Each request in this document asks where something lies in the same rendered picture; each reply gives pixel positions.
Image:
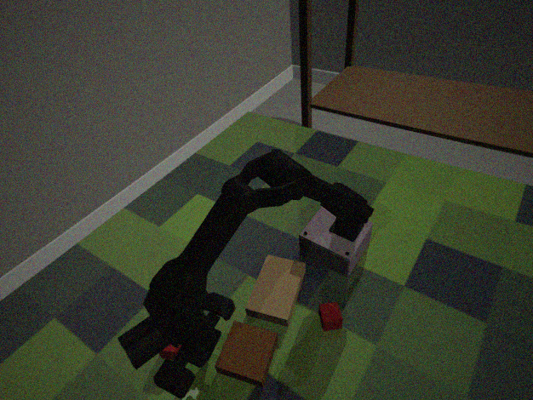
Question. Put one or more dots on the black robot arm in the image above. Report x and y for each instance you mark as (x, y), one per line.
(177, 290)

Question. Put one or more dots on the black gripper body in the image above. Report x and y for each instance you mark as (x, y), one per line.
(173, 376)

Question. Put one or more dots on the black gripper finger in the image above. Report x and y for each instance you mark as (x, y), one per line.
(211, 346)
(205, 359)

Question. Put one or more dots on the brown block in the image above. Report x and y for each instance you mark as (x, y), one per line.
(247, 353)

